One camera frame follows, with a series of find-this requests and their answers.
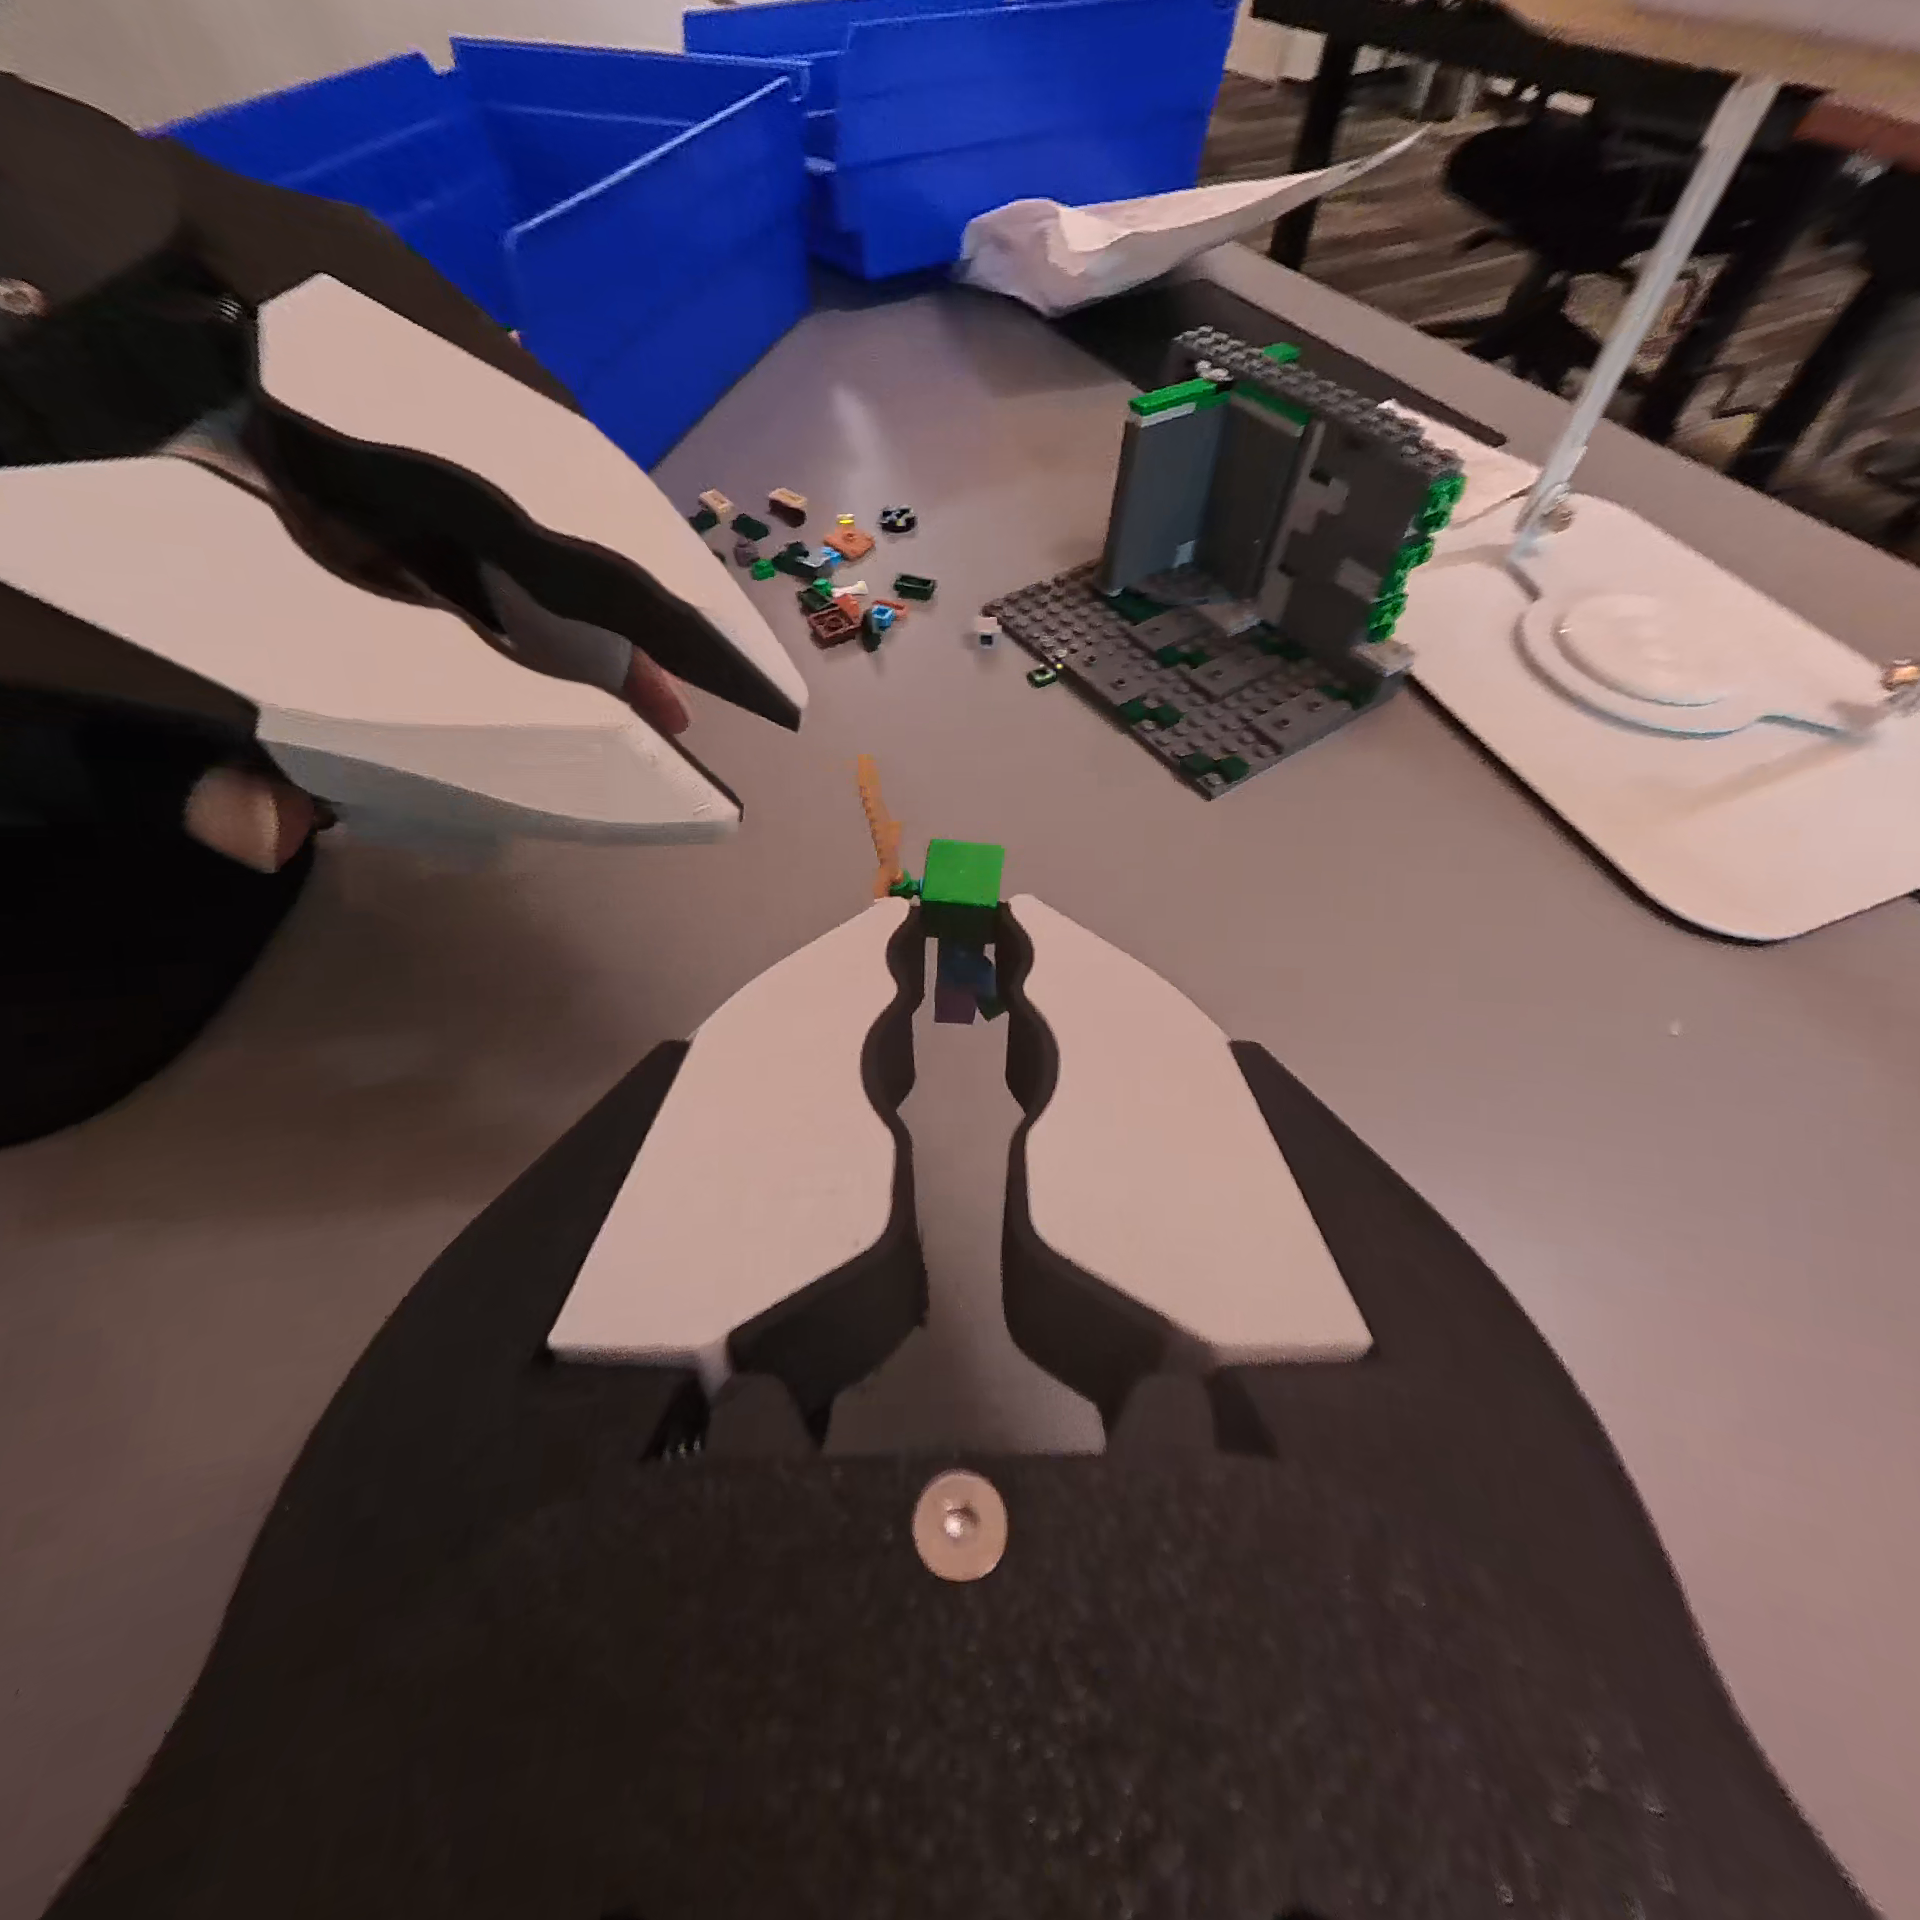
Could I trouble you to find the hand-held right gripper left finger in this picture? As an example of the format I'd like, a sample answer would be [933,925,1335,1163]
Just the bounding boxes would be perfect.
[546,898,929,1454]

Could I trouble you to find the gold toy sword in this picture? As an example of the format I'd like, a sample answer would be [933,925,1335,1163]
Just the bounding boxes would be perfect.
[852,749,914,905]

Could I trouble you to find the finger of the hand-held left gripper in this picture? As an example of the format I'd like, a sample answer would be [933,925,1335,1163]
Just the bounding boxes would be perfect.
[0,452,746,851]
[252,272,813,734]

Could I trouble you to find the black office chair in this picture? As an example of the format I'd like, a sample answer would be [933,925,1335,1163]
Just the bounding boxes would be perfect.
[1448,122,1726,381]

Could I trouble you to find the person's left hand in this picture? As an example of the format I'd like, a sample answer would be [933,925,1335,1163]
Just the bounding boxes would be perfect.
[182,645,696,878]

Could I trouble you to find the small white paper slip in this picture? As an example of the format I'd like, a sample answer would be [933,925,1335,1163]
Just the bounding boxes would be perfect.
[1371,397,1540,517]

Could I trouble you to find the green headed toy minifigure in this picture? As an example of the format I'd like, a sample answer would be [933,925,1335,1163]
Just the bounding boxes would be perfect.
[884,837,1012,1025]

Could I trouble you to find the grey brick building model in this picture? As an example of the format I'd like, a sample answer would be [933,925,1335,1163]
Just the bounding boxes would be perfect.
[979,327,1472,799]

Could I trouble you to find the wooden top office table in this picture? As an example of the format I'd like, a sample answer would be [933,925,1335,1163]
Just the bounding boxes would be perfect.
[1248,0,1920,452]

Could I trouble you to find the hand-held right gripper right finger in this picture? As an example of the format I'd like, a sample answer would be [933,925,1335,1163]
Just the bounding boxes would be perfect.
[999,888,1374,1454]

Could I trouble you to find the scatter of small loose bricks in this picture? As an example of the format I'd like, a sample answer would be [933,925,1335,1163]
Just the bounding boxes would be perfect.
[688,481,942,653]

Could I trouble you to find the white crumpled paper bag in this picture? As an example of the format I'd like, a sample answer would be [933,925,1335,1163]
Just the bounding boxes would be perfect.
[956,125,1429,315]

